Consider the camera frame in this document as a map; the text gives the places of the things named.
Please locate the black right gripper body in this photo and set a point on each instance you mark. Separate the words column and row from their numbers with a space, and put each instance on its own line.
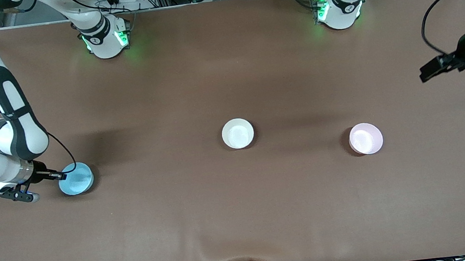
column 39, row 175

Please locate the blue bowl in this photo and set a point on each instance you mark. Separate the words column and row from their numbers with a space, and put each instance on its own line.
column 77, row 179

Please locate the pink bowl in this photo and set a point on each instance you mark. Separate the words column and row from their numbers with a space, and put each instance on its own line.
column 365, row 138

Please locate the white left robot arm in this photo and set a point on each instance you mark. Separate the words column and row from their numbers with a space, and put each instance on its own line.
column 343, row 8

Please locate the white bowl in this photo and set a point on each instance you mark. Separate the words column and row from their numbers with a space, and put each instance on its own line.
column 237, row 133

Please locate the brown table cloth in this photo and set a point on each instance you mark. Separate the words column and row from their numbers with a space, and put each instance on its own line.
column 242, row 212

